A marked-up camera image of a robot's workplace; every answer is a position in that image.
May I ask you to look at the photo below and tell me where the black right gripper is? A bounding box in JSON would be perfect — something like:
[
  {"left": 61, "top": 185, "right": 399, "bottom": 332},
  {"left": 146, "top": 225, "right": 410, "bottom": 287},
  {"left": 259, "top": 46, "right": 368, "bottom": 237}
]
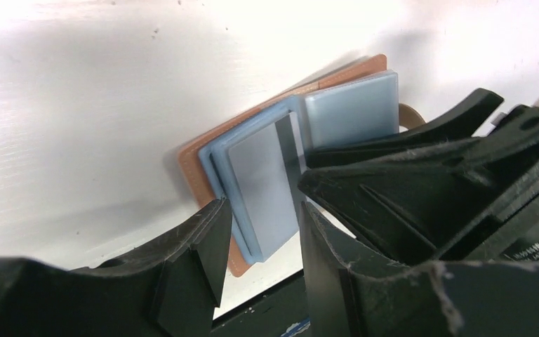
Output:
[{"left": 299, "top": 107, "right": 539, "bottom": 265}]

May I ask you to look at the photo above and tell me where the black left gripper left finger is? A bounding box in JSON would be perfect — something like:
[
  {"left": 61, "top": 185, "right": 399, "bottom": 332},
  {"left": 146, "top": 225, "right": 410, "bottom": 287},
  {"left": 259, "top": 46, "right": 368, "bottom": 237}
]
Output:
[{"left": 0, "top": 198, "right": 232, "bottom": 336}]

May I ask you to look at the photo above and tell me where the tan leather card holder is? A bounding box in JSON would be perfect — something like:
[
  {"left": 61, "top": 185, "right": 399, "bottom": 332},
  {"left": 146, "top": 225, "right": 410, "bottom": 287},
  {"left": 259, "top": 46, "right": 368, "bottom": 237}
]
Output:
[{"left": 178, "top": 54, "right": 424, "bottom": 277}]

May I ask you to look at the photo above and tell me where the silver card with stripe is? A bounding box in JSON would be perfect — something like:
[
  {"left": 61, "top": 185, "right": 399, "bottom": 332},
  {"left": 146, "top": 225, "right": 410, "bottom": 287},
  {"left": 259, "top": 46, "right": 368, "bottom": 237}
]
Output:
[{"left": 227, "top": 112, "right": 304, "bottom": 262}]

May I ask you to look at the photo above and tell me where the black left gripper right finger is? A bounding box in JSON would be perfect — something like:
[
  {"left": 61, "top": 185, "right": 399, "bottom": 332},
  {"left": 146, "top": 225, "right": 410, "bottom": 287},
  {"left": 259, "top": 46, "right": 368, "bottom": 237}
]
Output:
[{"left": 300, "top": 202, "right": 539, "bottom": 336}]

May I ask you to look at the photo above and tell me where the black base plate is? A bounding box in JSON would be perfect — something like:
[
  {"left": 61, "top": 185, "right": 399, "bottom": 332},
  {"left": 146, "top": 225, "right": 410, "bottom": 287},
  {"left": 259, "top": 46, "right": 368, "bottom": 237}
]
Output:
[{"left": 210, "top": 270, "right": 312, "bottom": 337}]

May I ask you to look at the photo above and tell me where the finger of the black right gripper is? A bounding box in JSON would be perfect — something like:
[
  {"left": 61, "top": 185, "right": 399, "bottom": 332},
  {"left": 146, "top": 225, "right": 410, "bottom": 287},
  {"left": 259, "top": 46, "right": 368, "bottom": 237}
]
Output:
[{"left": 306, "top": 88, "right": 504, "bottom": 169}]

